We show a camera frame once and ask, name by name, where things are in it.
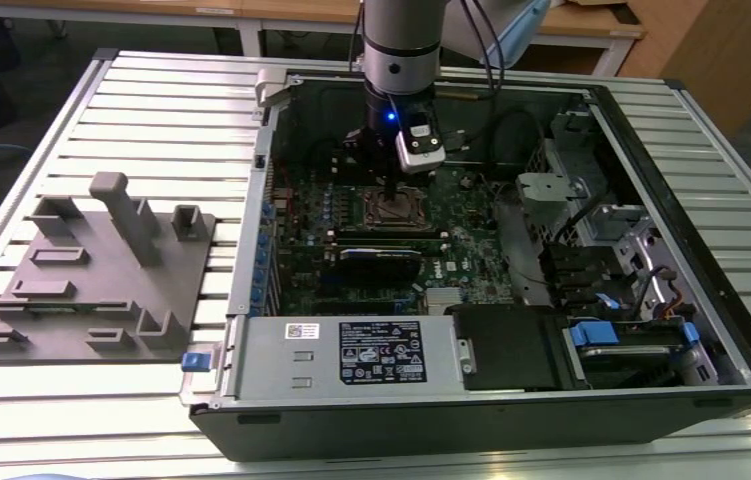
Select silver topped CPU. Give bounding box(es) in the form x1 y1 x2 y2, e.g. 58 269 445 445
377 197 421 223

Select metal socket cover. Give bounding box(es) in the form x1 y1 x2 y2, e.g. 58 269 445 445
366 190 429 227

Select CPU socket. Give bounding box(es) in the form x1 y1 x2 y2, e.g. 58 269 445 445
360 185 436 232

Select black graphics card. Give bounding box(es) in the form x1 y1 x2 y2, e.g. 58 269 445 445
338 247 428 291

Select silver drive cage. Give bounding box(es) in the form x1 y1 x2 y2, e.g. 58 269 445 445
514 110 668 309

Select green motherboard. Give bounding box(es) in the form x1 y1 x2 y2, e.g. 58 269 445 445
261 159 530 319

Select silver chipset heatsink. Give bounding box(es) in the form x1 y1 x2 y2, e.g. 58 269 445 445
425 285 469 307

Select wooden desk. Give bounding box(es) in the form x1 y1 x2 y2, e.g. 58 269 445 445
241 0 648 77
0 0 264 60

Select silver power supply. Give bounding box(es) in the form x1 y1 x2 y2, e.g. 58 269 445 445
212 315 478 404

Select black plastic shroud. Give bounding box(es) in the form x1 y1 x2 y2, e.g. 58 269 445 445
446 303 570 395

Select blue disk carrier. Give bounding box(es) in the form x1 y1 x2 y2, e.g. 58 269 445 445
566 321 704 362

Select grey parts rack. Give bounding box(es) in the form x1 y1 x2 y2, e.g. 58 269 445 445
0 171 220 362

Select blue case latch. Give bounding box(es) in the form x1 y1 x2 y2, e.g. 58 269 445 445
182 352 216 376

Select wooden cabinet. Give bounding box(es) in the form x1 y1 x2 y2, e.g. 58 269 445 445
621 0 751 139

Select black PC case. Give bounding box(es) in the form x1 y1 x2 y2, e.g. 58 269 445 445
188 68 751 464

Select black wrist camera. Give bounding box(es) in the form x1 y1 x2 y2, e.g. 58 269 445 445
340 127 370 151

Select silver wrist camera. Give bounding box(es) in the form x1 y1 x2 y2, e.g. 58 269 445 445
394 113 450 175

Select coloured power wires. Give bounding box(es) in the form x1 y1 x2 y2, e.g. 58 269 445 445
641 264 695 324

